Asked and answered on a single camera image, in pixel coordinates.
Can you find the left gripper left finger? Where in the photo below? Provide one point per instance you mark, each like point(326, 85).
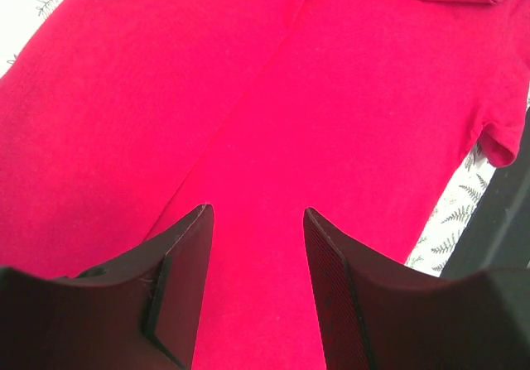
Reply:
point(140, 310)

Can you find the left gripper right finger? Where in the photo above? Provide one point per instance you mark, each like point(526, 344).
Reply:
point(375, 313)

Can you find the bright red t-shirt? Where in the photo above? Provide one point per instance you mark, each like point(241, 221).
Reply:
point(176, 145)

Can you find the floral patterned table mat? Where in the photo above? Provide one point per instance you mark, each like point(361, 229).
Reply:
point(455, 212)

